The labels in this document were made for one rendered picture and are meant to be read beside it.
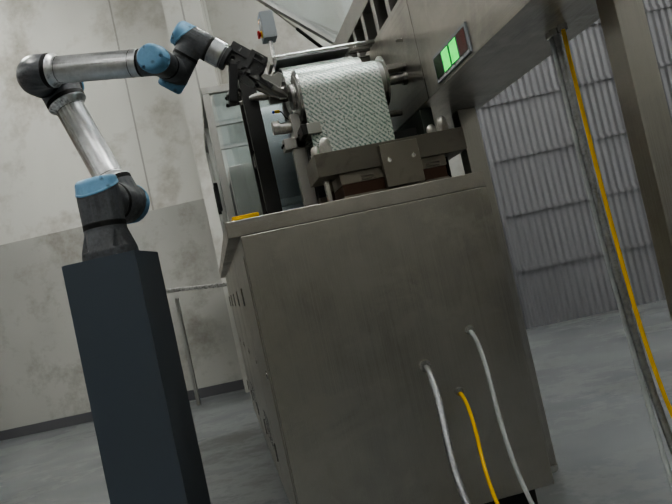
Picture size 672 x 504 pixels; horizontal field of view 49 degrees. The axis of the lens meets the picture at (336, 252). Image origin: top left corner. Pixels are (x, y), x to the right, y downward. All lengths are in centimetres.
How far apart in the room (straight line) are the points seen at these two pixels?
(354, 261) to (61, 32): 538
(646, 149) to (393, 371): 77
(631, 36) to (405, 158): 64
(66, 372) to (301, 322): 498
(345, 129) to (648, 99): 89
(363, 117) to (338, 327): 65
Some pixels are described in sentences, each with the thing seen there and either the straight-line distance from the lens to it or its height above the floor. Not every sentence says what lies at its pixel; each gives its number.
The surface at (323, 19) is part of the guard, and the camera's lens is 308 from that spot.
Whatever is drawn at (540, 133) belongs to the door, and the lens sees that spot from 623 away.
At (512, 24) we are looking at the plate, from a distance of 162.
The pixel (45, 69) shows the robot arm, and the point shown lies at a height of 144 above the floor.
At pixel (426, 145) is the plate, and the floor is 100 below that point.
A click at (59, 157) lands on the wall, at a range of 671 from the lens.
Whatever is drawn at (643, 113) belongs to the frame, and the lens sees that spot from 153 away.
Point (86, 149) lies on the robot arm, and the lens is 229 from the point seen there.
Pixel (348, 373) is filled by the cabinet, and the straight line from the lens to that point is 181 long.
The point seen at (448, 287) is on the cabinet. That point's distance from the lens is 186.
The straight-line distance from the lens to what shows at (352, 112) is 213.
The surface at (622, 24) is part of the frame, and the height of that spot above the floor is 106.
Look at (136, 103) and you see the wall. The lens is 655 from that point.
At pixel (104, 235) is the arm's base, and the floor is 96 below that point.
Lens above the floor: 71
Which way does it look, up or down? 2 degrees up
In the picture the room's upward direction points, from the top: 12 degrees counter-clockwise
